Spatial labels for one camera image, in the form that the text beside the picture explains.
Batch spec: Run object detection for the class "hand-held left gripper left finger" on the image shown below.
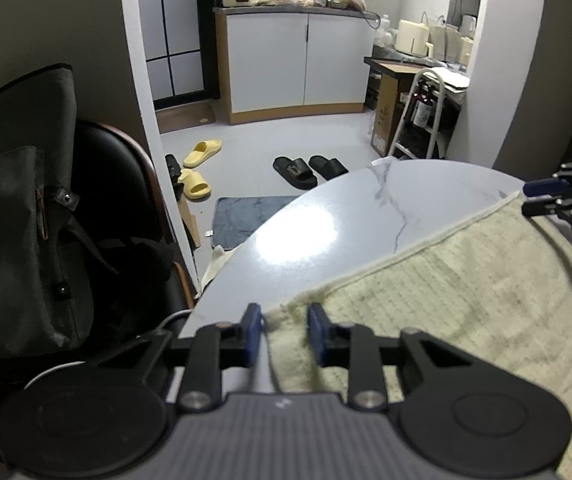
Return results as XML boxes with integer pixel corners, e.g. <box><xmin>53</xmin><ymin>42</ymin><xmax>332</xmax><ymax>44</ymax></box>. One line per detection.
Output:
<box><xmin>93</xmin><ymin>303</ymin><xmax>265</xmax><ymax>414</ymax></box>

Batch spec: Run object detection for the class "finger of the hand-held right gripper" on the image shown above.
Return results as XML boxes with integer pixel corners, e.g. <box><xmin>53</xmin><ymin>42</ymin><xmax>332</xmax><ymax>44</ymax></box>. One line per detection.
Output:
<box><xmin>521</xmin><ymin>191</ymin><xmax>572</xmax><ymax>242</ymax></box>
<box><xmin>536</xmin><ymin>157</ymin><xmax>572</xmax><ymax>199</ymax></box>

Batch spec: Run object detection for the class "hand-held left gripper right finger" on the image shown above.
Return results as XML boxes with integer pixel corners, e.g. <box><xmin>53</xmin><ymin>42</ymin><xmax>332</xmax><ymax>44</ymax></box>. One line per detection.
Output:
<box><xmin>306</xmin><ymin>303</ymin><xmax>478</xmax><ymax>414</ymax></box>

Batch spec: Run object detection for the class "cream waffle towel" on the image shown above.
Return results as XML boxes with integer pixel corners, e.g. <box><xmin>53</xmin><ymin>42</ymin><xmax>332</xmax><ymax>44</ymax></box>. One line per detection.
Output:
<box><xmin>261</xmin><ymin>191</ymin><xmax>572</xmax><ymax>480</ymax></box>

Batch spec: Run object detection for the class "cream cloth bag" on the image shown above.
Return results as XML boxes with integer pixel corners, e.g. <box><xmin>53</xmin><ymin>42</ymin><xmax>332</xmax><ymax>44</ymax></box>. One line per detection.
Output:
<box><xmin>199</xmin><ymin>244</ymin><xmax>240</xmax><ymax>292</ymax></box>

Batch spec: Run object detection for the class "blue-grey floor mat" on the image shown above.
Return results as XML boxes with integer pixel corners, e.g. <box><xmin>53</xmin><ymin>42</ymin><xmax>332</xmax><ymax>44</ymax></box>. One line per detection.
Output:
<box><xmin>210</xmin><ymin>196</ymin><xmax>301</xmax><ymax>251</ymax></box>

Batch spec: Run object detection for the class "wooden board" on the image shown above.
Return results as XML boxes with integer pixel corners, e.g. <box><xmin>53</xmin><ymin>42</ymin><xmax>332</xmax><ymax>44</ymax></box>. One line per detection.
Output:
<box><xmin>178</xmin><ymin>198</ymin><xmax>202</xmax><ymax>249</ymax></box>

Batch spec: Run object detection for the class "white step ladder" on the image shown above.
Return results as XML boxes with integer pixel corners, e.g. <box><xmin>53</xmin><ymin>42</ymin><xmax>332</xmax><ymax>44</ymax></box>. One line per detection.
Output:
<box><xmin>388</xmin><ymin>67</ymin><xmax>447</xmax><ymax>161</ymax></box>

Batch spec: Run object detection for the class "dark glass bottle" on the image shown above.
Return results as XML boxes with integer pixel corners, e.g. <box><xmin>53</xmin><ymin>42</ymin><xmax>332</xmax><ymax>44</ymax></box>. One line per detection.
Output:
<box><xmin>412</xmin><ymin>84</ymin><xmax>437</xmax><ymax>129</ymax></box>

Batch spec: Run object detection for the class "dark side counter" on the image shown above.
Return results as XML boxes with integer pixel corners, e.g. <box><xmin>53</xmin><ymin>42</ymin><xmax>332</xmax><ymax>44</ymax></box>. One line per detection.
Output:
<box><xmin>364</xmin><ymin>54</ymin><xmax>471</xmax><ymax>109</ymax></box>

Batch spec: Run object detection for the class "yellow slipper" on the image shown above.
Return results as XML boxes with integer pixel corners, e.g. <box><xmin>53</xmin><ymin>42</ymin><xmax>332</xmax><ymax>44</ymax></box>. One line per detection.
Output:
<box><xmin>177</xmin><ymin>168</ymin><xmax>212</xmax><ymax>202</ymax></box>
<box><xmin>182</xmin><ymin>139</ymin><xmax>223</xmax><ymax>169</ymax></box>

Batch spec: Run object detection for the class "black slipper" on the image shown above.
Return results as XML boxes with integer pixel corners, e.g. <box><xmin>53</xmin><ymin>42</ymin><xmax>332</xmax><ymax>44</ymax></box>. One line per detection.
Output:
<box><xmin>272</xmin><ymin>156</ymin><xmax>321</xmax><ymax>190</ymax></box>
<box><xmin>164</xmin><ymin>153</ymin><xmax>186</xmax><ymax>199</ymax></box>
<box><xmin>308</xmin><ymin>155</ymin><xmax>350</xmax><ymax>181</ymax></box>

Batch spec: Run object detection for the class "black chair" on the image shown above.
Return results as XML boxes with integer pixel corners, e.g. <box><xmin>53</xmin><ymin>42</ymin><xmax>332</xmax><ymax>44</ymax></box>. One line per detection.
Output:
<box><xmin>73</xmin><ymin>119</ymin><xmax>198</xmax><ymax>356</ymax></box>

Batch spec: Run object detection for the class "cardboard box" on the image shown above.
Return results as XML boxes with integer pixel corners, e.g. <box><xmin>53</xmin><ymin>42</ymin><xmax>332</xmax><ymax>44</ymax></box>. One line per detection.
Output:
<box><xmin>369</xmin><ymin>62</ymin><xmax>420</xmax><ymax>159</ymax></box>

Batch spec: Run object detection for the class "white paper bag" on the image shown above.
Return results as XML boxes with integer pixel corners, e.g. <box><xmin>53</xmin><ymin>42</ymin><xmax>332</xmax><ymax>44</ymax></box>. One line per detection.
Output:
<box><xmin>428</xmin><ymin>11</ymin><xmax>463</xmax><ymax>64</ymax></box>

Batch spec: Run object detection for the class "cream countertop appliance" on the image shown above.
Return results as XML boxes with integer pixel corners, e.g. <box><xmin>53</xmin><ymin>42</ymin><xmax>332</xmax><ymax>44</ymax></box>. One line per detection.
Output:
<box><xmin>397</xmin><ymin>19</ymin><xmax>430</xmax><ymax>57</ymax></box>

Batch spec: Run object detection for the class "brown doormat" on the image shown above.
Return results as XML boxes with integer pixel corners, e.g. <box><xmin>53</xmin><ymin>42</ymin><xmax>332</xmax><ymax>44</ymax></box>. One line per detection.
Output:
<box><xmin>154</xmin><ymin>101</ymin><xmax>219</xmax><ymax>135</ymax></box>

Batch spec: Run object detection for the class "grey backpack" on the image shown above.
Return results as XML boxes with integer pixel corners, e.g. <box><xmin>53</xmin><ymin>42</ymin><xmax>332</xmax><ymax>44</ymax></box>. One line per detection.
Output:
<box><xmin>0</xmin><ymin>63</ymin><xmax>98</xmax><ymax>361</ymax></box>

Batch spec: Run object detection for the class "white kitchen cabinet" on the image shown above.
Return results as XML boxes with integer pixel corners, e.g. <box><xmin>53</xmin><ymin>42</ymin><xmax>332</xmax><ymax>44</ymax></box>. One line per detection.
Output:
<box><xmin>213</xmin><ymin>5</ymin><xmax>378</xmax><ymax>125</ymax></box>

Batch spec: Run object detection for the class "black grid sliding door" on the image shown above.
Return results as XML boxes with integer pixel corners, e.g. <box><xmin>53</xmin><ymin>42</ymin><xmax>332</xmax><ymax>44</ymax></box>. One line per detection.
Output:
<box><xmin>135</xmin><ymin>0</ymin><xmax>220</xmax><ymax>101</ymax></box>

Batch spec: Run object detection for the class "white cable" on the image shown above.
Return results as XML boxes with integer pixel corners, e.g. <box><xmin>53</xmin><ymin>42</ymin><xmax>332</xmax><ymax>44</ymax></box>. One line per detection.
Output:
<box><xmin>157</xmin><ymin>308</ymin><xmax>195</xmax><ymax>334</ymax></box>

